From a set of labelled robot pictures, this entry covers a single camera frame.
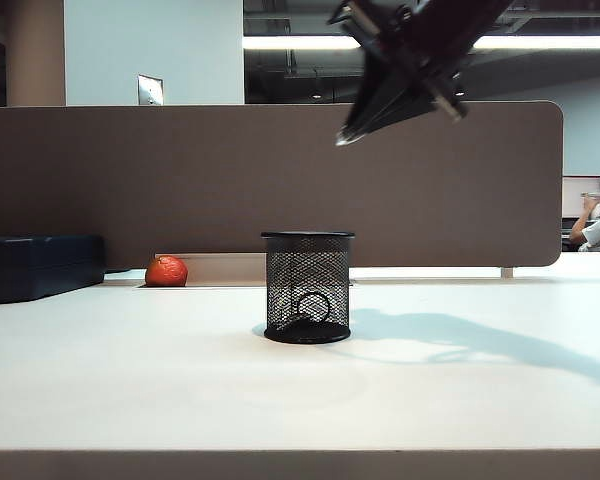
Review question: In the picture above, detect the brown desk partition panel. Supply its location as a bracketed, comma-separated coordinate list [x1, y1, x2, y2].
[0, 100, 565, 269]

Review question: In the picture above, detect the black mesh basket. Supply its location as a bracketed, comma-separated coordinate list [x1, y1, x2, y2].
[259, 230, 357, 345]

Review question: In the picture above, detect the silver wall switch plate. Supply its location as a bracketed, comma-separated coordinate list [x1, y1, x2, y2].
[137, 74, 164, 106]

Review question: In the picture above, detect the white computer monitor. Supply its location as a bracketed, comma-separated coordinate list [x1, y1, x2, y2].
[562, 175, 600, 219]

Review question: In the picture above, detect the person in white shirt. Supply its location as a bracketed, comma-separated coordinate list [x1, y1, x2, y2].
[568, 192, 600, 253]

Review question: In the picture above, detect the dark blue box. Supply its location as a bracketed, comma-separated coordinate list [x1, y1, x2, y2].
[0, 234, 106, 305]

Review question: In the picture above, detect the long ceiling light strip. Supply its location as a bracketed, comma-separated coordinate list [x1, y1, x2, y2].
[242, 34, 600, 51]

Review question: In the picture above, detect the bunch of keys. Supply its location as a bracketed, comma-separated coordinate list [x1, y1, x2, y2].
[279, 291, 334, 334]

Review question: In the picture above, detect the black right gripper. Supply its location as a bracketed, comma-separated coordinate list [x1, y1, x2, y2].
[328, 0, 515, 147]

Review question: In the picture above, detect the orange fruit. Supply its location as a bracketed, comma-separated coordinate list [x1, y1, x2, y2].
[144, 254, 189, 288]

